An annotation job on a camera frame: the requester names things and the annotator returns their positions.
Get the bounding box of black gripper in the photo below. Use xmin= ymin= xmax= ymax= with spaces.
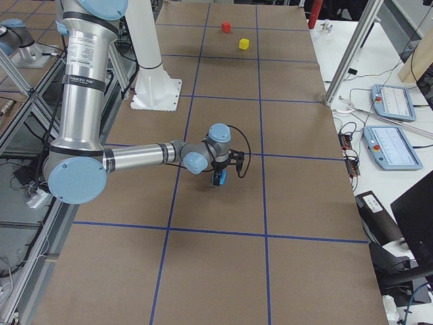
xmin=212 ymin=154 xmax=237 ymax=186

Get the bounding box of blue cube block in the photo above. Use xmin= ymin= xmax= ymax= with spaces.
xmin=214 ymin=171 xmax=222 ymax=186

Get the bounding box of yellow cube block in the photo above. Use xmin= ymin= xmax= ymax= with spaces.
xmin=238 ymin=38 xmax=250 ymax=51

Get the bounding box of red cube block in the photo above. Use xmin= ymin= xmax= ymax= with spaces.
xmin=221 ymin=21 xmax=231 ymax=33

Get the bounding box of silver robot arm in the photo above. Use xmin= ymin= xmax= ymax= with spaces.
xmin=43 ymin=1 xmax=242 ymax=204
xmin=1 ymin=18 xmax=51 ymax=68

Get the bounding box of black cardboard box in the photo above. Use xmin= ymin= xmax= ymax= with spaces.
xmin=355 ymin=191 xmax=403 ymax=246

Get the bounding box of lower blue teach pendant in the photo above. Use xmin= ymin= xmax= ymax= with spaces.
xmin=363 ymin=125 xmax=423 ymax=171

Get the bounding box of blue teach pendant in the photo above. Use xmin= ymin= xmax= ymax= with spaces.
xmin=363 ymin=125 xmax=423 ymax=171
xmin=371 ymin=84 xmax=416 ymax=122

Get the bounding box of white power strip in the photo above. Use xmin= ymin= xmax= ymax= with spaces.
xmin=26 ymin=189 xmax=49 ymax=209

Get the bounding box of upper blue teach pendant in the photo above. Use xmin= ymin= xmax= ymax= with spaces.
xmin=371 ymin=84 xmax=416 ymax=122

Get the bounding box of black monitor screen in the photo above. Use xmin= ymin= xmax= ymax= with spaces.
xmin=390 ymin=172 xmax=432 ymax=262

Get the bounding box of red fire extinguisher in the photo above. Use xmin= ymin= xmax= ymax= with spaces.
xmin=308 ymin=0 xmax=323 ymax=29

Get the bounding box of wooden plank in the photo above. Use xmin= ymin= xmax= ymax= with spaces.
xmin=398 ymin=28 xmax=432 ymax=83

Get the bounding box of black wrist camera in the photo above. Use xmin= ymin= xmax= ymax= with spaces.
xmin=235 ymin=152 xmax=244 ymax=173

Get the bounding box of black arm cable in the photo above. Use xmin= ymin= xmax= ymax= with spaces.
xmin=227 ymin=125 xmax=252 ymax=179

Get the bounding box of white pedestal column base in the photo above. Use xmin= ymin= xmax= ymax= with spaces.
xmin=126 ymin=0 xmax=182 ymax=112

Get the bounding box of aluminium frame post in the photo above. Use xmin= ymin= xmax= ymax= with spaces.
xmin=323 ymin=0 xmax=384 ymax=106

